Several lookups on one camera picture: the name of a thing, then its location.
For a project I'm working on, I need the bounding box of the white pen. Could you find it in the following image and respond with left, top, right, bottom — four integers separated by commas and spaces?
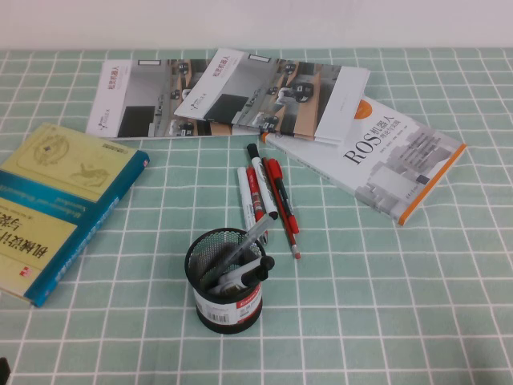
236, 166, 258, 230

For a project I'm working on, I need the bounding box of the white ROS book orange spine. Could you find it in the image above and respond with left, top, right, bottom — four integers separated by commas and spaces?
260, 95, 468, 227

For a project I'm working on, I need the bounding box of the yellow and teal hardcover book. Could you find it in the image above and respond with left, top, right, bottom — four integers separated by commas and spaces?
0, 122, 151, 309

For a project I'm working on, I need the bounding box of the black mesh pen holder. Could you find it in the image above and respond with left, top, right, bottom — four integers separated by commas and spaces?
184, 227, 266, 335

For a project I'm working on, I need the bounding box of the grey translucent pen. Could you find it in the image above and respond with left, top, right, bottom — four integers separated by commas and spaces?
199, 218, 270, 284

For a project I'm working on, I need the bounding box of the white marker with black cap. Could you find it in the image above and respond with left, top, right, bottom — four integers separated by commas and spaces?
245, 143, 279, 221
216, 255, 277, 288
208, 267, 270, 297

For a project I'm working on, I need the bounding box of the white photo cover brochure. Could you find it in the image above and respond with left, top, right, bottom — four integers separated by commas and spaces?
172, 47, 372, 146
85, 59, 236, 141

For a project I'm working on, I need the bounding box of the red pencil with eraser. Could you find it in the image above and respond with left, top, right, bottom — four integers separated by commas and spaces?
261, 156, 302, 260

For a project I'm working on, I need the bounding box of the red marker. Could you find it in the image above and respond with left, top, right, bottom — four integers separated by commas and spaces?
244, 165, 266, 223

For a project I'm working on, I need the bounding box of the red and black pen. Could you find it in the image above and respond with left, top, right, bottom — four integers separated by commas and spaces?
267, 158, 301, 235

